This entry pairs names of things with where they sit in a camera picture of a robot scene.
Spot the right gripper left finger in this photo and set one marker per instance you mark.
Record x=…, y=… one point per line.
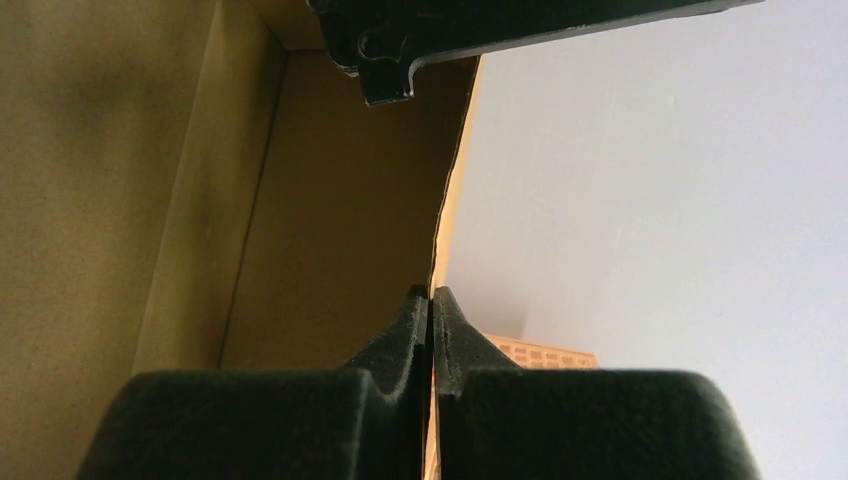
x=366, y=419

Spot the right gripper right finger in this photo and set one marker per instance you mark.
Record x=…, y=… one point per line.
x=498, y=420

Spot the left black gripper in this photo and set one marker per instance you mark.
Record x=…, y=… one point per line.
x=384, y=42

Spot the orange plastic file organizer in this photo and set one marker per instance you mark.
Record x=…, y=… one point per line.
x=536, y=356

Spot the brown cardboard box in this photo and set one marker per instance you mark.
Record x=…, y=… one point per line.
x=194, y=185

